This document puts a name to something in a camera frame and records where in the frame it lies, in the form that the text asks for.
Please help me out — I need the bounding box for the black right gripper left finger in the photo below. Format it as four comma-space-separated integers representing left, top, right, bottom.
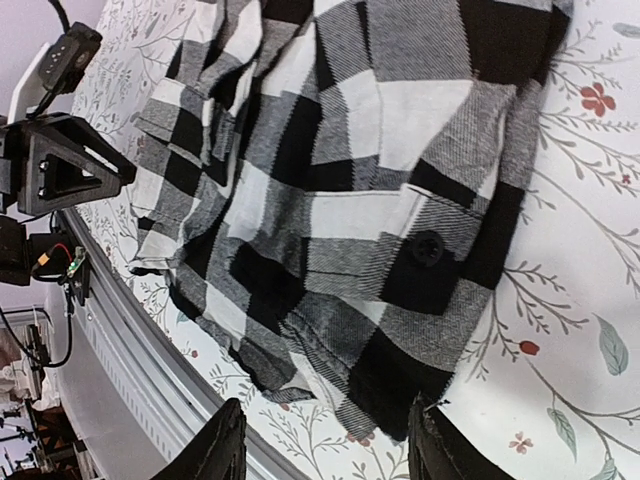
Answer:
167, 398, 247, 480

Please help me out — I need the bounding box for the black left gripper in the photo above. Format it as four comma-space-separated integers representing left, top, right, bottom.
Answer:
1, 113, 136, 285

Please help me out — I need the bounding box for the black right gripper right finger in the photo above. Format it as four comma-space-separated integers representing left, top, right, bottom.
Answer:
408, 395, 510, 480

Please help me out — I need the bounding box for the black white checkered shirt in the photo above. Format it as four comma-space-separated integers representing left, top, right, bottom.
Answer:
129, 1, 574, 442

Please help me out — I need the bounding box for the floral patterned table mat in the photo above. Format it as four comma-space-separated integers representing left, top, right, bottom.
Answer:
78, 1, 639, 479

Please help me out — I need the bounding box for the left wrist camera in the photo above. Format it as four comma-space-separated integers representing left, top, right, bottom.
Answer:
7, 22, 103, 124

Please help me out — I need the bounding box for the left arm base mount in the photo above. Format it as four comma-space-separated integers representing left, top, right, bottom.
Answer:
27, 230, 90, 306

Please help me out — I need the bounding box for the aluminium front rail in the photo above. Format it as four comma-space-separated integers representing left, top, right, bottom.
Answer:
58, 209, 306, 479

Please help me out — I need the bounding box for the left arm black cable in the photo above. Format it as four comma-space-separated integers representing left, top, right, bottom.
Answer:
47, 0, 76, 34

